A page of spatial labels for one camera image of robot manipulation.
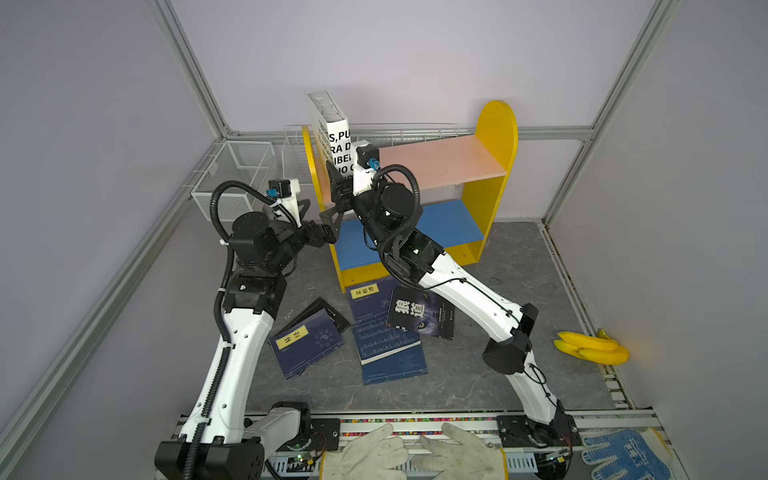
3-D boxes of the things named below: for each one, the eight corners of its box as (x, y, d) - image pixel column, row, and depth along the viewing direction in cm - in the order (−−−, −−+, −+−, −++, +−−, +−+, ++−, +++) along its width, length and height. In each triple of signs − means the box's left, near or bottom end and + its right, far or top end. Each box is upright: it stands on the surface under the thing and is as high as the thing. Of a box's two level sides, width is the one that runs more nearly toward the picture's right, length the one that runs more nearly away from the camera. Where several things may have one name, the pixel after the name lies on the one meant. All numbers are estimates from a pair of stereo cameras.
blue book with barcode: (361, 365, 86) (360, 362, 84) (352, 327, 94) (351, 323, 92) (420, 347, 90) (421, 344, 87) (407, 312, 97) (408, 308, 95)
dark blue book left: (287, 378, 85) (283, 374, 82) (271, 343, 91) (268, 339, 89) (344, 341, 91) (343, 337, 89) (326, 311, 98) (324, 307, 96)
